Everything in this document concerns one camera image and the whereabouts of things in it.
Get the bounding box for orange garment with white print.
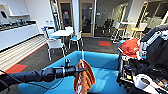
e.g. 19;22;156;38
73;59;97;94

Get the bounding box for blue sofa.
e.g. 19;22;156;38
18;49;129;94

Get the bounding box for white square table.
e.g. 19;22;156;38
49;29;74;38

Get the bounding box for wooden framed glass door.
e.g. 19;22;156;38
58;0;75;31
78;0;96;38

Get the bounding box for white high stool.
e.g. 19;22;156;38
111;21;123;43

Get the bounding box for red garment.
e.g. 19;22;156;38
118;37;142;59

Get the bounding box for white kitchen base cabinets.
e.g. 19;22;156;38
0;21;41;52

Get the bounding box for white tape roll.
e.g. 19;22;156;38
134;74;154;91

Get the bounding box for white high table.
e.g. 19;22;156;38
119;20;148;41

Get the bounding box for high stool with yellow seat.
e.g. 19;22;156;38
131;22;148;39

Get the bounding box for person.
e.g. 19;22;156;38
138;23;168;68

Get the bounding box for white kitchen upper cabinets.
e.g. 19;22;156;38
0;0;31;17

